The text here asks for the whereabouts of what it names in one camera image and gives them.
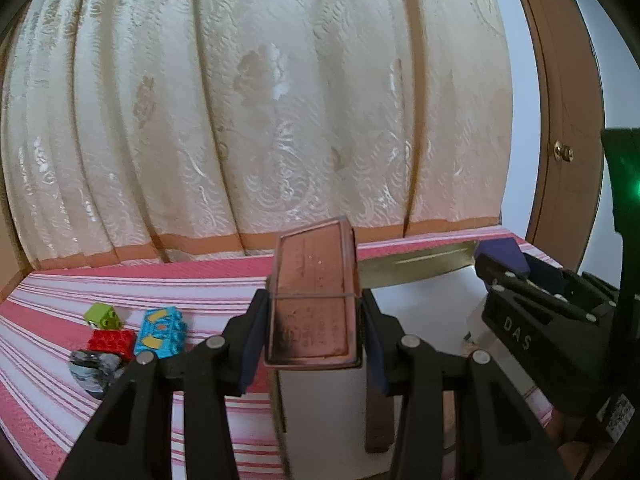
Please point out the brass door knob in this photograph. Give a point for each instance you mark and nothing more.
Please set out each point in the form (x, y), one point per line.
(563, 151)

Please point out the white paper sheet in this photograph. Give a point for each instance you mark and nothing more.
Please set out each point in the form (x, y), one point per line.
(425, 305)

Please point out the red toy brick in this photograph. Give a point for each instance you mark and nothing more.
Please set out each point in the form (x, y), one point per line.
(112, 342)

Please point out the blue toy brick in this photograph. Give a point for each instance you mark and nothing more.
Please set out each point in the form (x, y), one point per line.
(160, 332)

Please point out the grey stone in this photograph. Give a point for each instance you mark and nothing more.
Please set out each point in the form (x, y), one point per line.
(92, 367)

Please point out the gold tin box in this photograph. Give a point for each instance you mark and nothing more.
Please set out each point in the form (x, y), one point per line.
(415, 265)

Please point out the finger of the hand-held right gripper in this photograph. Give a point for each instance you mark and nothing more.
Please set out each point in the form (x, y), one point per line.
(520, 335)
(500, 255)

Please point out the green toy brick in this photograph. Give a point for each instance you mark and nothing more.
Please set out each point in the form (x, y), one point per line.
(102, 315)

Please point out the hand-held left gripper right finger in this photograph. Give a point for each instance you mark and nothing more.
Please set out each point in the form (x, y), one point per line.
(377, 350)

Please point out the brown wooden door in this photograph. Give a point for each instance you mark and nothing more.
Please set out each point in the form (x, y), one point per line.
(565, 85)

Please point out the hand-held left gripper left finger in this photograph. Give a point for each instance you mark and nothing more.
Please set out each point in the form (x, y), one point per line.
(252, 345)

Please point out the cream floral curtain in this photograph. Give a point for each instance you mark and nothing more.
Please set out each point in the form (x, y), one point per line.
(200, 110)

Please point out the copper rectangular case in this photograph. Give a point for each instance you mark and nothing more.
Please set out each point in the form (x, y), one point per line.
(310, 300)

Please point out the pink striped bed cover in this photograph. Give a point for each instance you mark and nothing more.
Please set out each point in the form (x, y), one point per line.
(50, 410)

